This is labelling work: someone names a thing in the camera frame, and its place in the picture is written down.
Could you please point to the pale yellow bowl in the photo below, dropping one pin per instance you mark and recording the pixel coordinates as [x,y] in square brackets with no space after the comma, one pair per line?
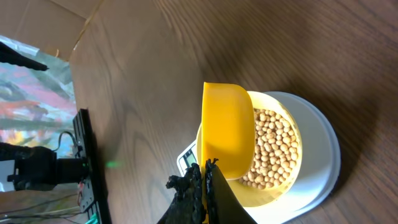
[256,142]

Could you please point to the soybeans in bowl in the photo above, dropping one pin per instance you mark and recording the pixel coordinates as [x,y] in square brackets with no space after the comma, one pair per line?
[275,152]

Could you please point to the yellow measuring scoop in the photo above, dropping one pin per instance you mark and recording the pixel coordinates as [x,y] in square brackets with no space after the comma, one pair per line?
[227,139]

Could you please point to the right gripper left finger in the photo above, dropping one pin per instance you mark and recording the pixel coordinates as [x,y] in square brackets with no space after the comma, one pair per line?
[186,206]

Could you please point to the white digital kitchen scale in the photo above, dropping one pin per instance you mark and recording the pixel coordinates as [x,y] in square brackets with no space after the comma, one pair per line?
[318,165]

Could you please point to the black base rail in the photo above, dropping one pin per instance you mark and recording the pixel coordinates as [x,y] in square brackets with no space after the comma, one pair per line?
[93,195]

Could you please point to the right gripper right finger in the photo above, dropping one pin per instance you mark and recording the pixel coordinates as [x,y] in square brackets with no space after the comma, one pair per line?
[222,204]

